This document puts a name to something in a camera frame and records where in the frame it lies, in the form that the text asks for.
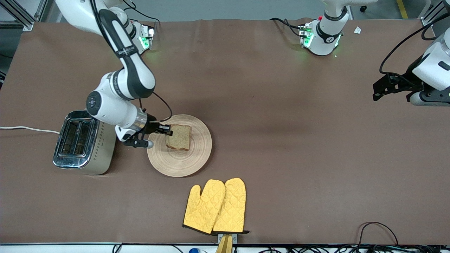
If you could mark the grey metal bracket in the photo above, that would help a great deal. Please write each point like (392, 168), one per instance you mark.
(235, 238)

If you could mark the brown toast slice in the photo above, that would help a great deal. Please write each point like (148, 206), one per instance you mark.
(180, 137)

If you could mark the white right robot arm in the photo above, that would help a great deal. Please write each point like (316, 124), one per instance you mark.
(133, 77)

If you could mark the yellow quilted oven mitt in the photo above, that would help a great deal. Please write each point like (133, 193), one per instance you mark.
(202, 207)
(232, 207)

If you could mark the blue round cap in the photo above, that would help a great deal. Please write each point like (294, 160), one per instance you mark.
(194, 251)

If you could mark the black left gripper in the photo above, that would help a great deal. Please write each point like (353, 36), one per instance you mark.
(405, 82)

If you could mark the round wooden plate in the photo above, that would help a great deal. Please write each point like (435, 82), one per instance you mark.
(182, 163)

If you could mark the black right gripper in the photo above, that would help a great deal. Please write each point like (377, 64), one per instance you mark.
(152, 127)

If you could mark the brown table cover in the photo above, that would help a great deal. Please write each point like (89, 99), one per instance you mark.
(316, 211)

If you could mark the yellow wooden clamp piece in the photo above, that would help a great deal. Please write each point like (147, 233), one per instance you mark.
(224, 246)

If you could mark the black caster wheel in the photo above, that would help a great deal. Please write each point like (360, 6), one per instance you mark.
(363, 8)

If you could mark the aluminium frame profile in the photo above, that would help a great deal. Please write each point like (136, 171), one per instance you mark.
(21, 15)
(427, 19)

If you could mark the chrome and cream toaster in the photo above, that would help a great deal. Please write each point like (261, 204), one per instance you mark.
(102, 154)

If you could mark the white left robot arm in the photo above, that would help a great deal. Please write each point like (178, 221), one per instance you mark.
(325, 38)

